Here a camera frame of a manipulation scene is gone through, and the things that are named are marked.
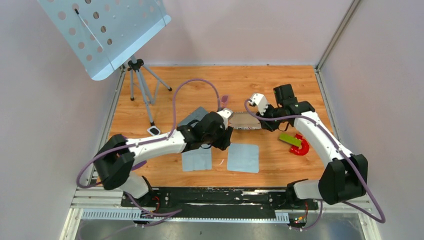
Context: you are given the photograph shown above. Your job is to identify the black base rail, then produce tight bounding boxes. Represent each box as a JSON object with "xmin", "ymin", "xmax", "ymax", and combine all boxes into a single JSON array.
[{"xmin": 70, "ymin": 186, "xmax": 374, "ymax": 223}]

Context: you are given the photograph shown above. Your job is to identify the light blue cloth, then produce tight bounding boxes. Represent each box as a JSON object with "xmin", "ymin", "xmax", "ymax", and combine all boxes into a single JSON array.
[
  {"xmin": 227, "ymin": 143, "xmax": 259, "ymax": 174},
  {"xmin": 181, "ymin": 148, "xmax": 212, "ymax": 172}
]

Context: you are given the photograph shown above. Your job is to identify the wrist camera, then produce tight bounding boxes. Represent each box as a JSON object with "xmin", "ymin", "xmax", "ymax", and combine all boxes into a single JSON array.
[
  {"xmin": 248, "ymin": 93, "xmax": 269, "ymax": 116},
  {"xmin": 216, "ymin": 108, "xmax": 234, "ymax": 129}
]

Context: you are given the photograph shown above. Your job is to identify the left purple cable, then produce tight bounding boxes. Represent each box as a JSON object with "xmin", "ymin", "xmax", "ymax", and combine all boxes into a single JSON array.
[{"xmin": 76, "ymin": 78, "xmax": 222, "ymax": 229}]

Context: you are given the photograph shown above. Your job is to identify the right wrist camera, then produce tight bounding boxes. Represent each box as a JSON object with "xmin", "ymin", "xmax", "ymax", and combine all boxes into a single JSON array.
[{"xmin": 248, "ymin": 93, "xmax": 269, "ymax": 116}]

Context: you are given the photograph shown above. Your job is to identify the flag print glasses case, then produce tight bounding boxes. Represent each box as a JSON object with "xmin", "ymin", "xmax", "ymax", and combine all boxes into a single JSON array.
[{"xmin": 228, "ymin": 112, "xmax": 262, "ymax": 130}]

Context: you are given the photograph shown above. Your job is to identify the green toy brick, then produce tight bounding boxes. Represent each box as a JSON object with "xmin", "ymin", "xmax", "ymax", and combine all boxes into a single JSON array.
[{"xmin": 278, "ymin": 133, "xmax": 302, "ymax": 147}]

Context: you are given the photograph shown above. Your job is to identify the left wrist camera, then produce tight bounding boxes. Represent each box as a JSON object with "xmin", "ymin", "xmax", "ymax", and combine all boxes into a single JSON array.
[{"xmin": 216, "ymin": 108, "xmax": 234, "ymax": 129}]

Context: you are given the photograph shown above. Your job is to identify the grey-green glasses case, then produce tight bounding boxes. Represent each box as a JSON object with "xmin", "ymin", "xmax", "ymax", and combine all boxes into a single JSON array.
[{"xmin": 177, "ymin": 106, "xmax": 209, "ymax": 127}]

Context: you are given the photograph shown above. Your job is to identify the white frame black sunglasses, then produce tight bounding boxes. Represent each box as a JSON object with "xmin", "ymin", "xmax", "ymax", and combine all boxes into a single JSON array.
[{"xmin": 146, "ymin": 125, "xmax": 161, "ymax": 136}]

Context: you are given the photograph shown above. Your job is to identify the pink transparent sunglasses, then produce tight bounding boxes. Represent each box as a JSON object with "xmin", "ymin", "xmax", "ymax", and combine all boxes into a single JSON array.
[{"xmin": 220, "ymin": 95, "xmax": 229, "ymax": 104}]

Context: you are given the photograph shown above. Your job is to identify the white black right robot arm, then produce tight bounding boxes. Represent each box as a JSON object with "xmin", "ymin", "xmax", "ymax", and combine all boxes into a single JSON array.
[{"xmin": 249, "ymin": 84, "xmax": 368, "ymax": 209}]

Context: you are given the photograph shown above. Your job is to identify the purple glasses case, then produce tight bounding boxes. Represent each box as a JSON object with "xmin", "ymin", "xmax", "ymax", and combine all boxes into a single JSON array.
[{"xmin": 131, "ymin": 160, "xmax": 147, "ymax": 171}]

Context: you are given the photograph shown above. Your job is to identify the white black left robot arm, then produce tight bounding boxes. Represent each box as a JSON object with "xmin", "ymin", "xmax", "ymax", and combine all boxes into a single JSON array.
[{"xmin": 93, "ymin": 108, "xmax": 234, "ymax": 207}]

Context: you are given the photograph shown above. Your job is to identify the perforated metal music stand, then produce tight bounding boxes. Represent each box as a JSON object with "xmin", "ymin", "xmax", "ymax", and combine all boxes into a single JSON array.
[{"xmin": 39, "ymin": 0, "xmax": 172, "ymax": 126}]

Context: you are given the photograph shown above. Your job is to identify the red toy arch block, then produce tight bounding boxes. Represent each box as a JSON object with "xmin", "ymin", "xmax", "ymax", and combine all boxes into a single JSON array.
[{"xmin": 289, "ymin": 134, "xmax": 310, "ymax": 156}]

